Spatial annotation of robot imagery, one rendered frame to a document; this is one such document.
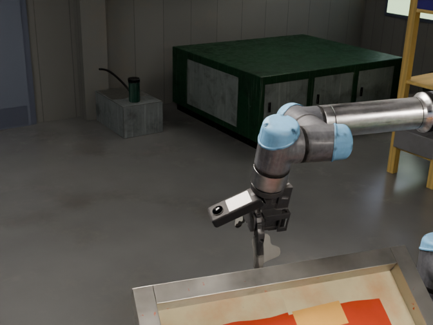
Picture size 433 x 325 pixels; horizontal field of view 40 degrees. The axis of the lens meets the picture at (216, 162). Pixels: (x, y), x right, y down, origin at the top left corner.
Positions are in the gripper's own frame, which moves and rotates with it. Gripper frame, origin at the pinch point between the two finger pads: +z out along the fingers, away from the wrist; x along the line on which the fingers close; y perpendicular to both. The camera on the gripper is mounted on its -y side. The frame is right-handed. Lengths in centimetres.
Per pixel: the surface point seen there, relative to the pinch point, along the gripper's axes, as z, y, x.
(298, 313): -6.2, 1.9, -23.2
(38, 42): 225, -20, 543
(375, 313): -5.4, 17.9, -26.0
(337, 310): -6.0, 10.3, -24.0
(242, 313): -6.7, -8.9, -21.1
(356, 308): -5.9, 14.3, -24.3
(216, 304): -7.4, -13.4, -18.6
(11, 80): 257, -53, 519
